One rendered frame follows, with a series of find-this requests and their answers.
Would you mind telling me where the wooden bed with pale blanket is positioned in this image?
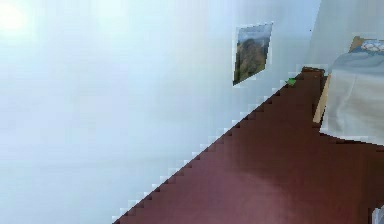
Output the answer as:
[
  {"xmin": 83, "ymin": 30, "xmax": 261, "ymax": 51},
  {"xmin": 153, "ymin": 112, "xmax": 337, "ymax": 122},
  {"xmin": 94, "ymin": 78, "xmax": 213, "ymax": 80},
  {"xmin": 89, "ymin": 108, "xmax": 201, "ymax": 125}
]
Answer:
[{"xmin": 312, "ymin": 35, "xmax": 384, "ymax": 146}]

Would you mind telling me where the blue white patterned pillow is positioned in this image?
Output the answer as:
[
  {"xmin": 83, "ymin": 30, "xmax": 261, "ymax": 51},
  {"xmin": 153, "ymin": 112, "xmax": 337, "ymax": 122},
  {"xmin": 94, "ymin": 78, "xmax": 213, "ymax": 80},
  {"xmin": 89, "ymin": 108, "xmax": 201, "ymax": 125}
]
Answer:
[{"xmin": 360, "ymin": 39, "xmax": 384, "ymax": 54}]

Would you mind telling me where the pale grey white object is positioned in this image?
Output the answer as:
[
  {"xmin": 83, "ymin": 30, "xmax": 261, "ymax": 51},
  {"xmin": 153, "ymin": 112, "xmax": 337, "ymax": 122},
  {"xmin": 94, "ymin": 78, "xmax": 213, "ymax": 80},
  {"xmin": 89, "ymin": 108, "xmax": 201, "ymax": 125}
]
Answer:
[{"xmin": 370, "ymin": 205, "xmax": 384, "ymax": 224}]

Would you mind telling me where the framed mountain landscape picture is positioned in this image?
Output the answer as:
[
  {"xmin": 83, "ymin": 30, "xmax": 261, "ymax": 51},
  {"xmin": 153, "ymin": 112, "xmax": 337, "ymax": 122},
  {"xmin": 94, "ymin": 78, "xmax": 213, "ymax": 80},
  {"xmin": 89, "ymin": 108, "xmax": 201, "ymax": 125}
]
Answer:
[{"xmin": 232, "ymin": 21, "xmax": 274, "ymax": 87}]

